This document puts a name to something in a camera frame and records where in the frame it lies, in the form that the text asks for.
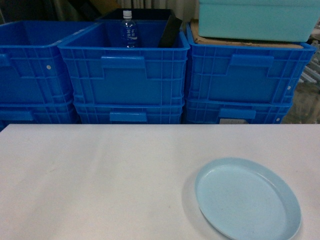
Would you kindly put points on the light blue round tray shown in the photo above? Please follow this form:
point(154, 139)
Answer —
point(244, 200)

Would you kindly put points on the black plastic tray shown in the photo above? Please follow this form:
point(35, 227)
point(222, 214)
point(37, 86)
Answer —
point(170, 32)

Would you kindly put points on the blue crate bottom middle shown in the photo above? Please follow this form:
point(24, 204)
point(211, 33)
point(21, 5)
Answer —
point(129, 114)

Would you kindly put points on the blue crate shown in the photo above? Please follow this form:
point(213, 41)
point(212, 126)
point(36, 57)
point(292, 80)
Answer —
point(129, 114)
point(244, 74)
point(218, 112)
point(38, 113)
point(32, 70)
point(102, 72)

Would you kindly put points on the blue crate top right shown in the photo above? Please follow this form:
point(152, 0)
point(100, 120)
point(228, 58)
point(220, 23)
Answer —
point(244, 74)

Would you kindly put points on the blue crate top middle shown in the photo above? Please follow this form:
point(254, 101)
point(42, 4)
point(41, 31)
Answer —
point(102, 72)

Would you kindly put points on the clear water bottle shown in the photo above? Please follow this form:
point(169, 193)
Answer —
point(129, 30)

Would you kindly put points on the brown cardboard sheet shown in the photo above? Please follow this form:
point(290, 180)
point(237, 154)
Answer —
point(194, 26)

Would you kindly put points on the blue crate bottom right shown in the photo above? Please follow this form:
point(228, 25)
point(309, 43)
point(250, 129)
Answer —
point(218, 112)

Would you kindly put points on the blue crate top left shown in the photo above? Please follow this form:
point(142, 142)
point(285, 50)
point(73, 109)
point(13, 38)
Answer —
point(32, 70)

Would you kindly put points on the blue crate bottom left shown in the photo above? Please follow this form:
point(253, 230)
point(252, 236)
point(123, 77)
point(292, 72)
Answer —
point(38, 113)

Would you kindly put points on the teal plastic bin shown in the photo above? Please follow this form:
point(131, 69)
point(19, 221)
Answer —
point(261, 20)

